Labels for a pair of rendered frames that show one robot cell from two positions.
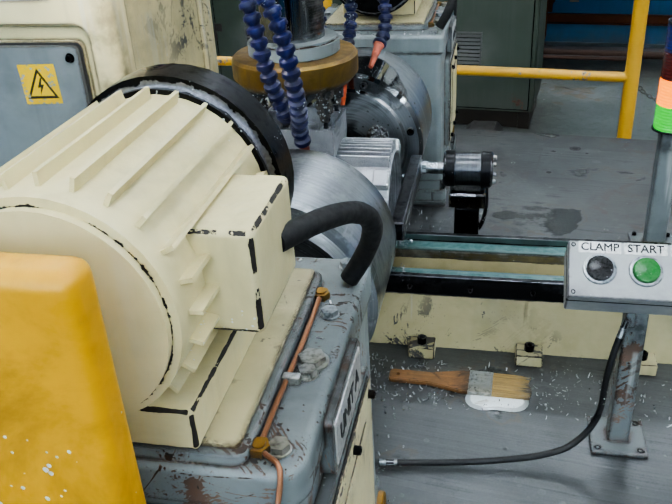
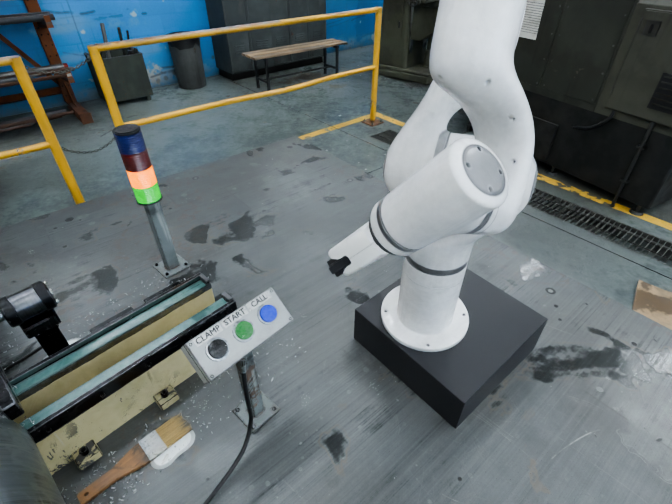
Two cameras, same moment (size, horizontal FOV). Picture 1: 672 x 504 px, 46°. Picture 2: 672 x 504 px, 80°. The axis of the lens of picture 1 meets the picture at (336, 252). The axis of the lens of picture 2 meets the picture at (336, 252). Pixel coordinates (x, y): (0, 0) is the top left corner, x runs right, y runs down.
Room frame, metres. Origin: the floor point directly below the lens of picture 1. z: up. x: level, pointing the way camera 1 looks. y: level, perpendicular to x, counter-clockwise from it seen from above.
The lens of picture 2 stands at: (0.41, -0.05, 1.57)
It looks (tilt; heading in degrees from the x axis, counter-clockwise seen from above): 38 degrees down; 300
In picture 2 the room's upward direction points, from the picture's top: straight up
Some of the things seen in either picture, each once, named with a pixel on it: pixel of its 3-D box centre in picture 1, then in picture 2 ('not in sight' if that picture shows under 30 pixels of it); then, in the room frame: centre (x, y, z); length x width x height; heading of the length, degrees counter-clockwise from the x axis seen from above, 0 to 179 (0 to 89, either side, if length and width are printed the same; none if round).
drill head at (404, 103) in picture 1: (361, 121); not in sight; (1.39, -0.06, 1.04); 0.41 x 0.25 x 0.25; 167
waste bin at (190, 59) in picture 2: not in sight; (187, 60); (4.75, -3.89, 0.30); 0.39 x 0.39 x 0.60
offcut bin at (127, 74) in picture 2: not in sight; (117, 63); (4.97, -3.07, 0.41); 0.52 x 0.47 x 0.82; 70
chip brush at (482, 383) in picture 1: (459, 381); (137, 457); (0.91, -0.17, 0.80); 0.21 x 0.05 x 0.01; 75
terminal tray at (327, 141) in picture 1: (301, 141); not in sight; (1.12, 0.04, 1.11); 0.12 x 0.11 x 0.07; 77
